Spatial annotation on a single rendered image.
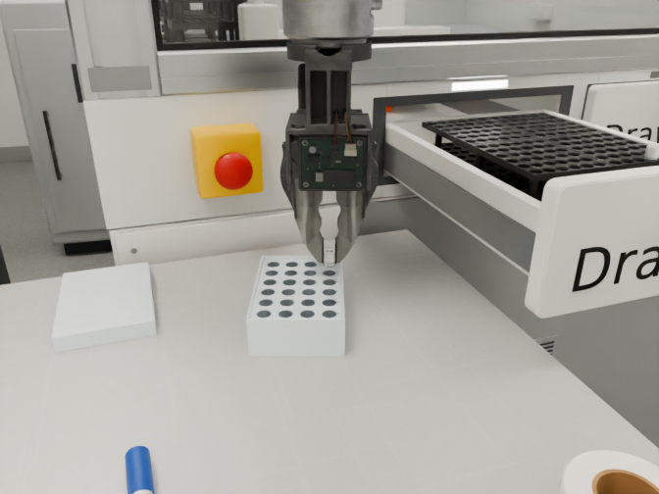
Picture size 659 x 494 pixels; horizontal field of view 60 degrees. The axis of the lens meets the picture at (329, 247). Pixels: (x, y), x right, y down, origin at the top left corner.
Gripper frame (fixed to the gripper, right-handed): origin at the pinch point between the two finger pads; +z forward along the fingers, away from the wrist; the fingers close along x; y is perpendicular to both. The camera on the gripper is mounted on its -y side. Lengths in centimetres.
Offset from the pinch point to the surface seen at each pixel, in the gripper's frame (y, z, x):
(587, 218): 13.8, -8.9, 19.0
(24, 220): -202, 81, -151
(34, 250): -168, 81, -129
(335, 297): 7.4, 1.6, 0.6
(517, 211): 7.9, -7.1, 15.8
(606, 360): -32, 38, 50
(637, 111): -28, -8, 43
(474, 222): 2.5, -3.9, 13.7
